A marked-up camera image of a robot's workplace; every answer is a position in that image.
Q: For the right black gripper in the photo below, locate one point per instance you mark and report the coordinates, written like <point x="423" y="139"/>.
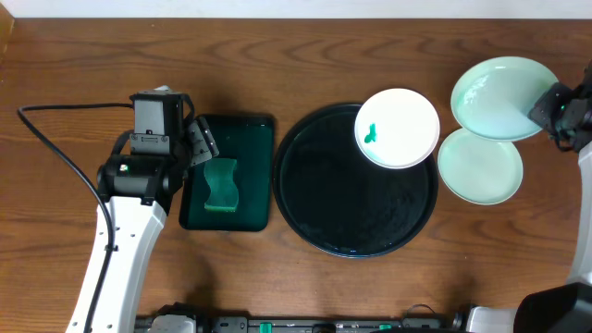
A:
<point x="544" y="105"/>

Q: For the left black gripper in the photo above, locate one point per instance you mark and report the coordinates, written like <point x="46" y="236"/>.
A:
<point x="202" y="140"/>

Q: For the green sponge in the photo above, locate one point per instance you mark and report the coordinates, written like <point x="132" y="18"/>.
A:
<point x="224" y="193"/>

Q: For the mint plate with green stain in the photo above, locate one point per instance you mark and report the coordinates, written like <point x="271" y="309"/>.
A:
<point x="478" y="170"/>

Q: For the white plate with green stain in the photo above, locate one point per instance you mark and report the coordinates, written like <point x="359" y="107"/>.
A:
<point x="397" y="128"/>

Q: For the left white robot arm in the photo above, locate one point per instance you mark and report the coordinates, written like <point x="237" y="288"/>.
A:
<point x="136" y="186"/>

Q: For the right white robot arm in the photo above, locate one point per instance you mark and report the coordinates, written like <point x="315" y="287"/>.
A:
<point x="566" y="305"/>

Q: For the round black tray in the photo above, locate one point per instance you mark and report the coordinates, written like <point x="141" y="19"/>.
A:
<point x="337" y="200"/>

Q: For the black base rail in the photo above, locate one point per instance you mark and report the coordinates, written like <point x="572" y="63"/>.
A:
<point x="180" y="317"/>

